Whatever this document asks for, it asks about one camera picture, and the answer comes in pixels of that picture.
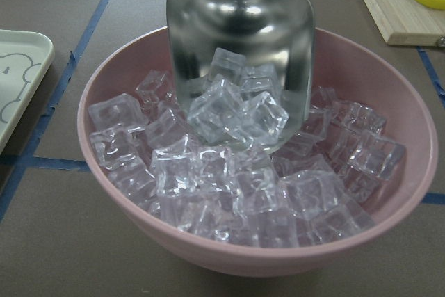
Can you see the clear ice cubes pile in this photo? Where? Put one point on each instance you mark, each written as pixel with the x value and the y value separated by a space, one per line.
pixel 208 173

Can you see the stainless steel ice scoop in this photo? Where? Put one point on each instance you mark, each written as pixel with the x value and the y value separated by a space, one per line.
pixel 281 32

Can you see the pink bowl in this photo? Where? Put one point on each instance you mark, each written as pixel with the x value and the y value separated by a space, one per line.
pixel 355 73

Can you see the bamboo cutting board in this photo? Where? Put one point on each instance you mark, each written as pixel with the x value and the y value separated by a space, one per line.
pixel 407 22

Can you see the cream bear serving tray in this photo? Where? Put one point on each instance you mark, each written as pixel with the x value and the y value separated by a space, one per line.
pixel 25 59

